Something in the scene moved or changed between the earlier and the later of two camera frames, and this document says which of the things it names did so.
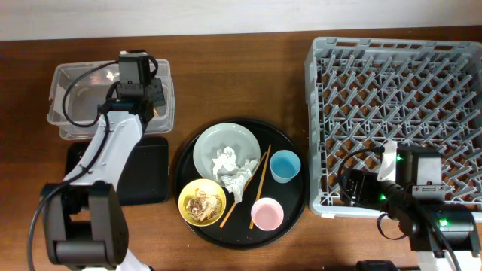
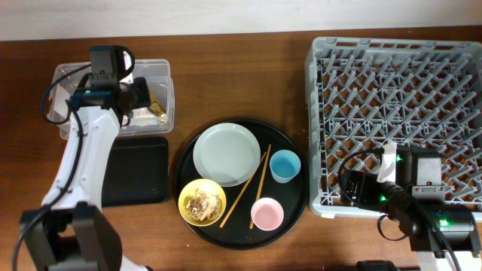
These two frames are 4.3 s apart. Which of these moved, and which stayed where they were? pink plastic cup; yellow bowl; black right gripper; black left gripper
Moved: black left gripper
Stayed: pink plastic cup; yellow bowl; black right gripper
